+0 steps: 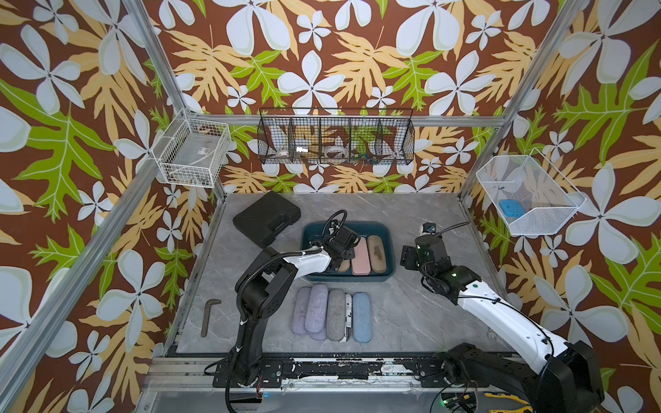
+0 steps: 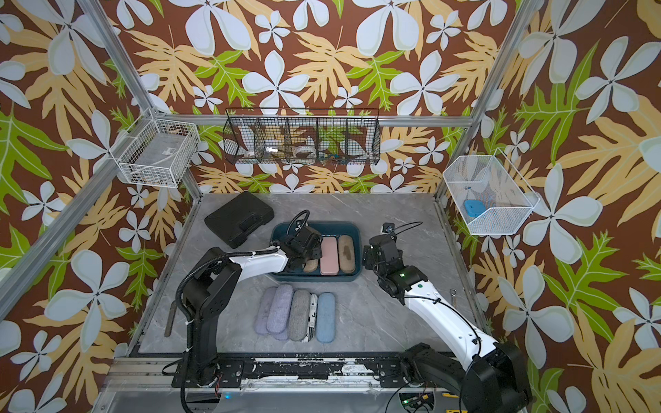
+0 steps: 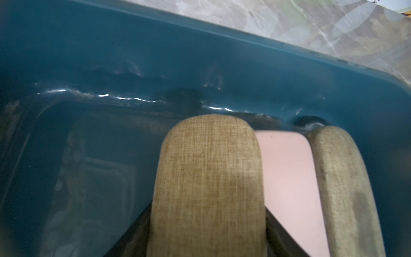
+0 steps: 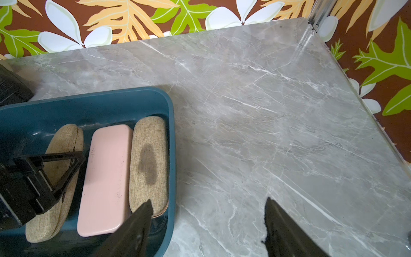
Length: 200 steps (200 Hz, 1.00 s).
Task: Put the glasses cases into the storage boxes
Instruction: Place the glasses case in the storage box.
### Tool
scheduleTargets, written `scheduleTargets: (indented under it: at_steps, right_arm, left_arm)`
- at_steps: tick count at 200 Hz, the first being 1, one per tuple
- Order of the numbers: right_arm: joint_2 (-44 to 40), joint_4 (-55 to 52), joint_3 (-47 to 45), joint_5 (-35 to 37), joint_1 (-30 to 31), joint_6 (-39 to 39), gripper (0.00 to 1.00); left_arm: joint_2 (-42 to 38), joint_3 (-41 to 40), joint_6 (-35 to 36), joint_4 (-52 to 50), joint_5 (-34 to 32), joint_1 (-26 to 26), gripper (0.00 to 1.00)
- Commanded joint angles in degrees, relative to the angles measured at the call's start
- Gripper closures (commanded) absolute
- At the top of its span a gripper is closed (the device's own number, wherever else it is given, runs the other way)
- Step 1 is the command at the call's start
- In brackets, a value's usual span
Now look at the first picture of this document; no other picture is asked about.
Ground tan fabric glasses case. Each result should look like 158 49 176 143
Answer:
337 260 351 274

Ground pink hard glasses case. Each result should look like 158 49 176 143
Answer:
351 237 371 276

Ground stained tan glasses case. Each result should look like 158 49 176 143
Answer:
367 235 387 274

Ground lilac fabric glasses case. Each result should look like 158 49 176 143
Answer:
305 284 329 334

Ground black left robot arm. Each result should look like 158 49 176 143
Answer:
213 226 359 388

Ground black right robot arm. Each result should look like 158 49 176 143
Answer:
400 234 605 412

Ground white striped glasses case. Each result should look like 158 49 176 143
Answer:
343 294 353 342

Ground grey fabric glasses case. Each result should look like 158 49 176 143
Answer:
326 289 346 342

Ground light blue glasses case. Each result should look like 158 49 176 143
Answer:
352 292 372 343

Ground black plastic tool case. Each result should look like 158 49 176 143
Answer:
232 192 301 249

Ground blue item in basket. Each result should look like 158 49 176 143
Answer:
499 200 527 220

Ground white mesh basket right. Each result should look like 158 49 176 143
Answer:
477 149 587 237

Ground brown hex key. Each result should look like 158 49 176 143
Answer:
201 299 222 337

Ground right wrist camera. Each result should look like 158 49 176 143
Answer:
421 222 437 235

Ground black wire basket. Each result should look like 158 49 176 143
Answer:
256 108 415 165

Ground white wire basket left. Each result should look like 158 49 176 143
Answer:
153 110 232 189

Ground yellow handled pliers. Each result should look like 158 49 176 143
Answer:
480 392 533 413

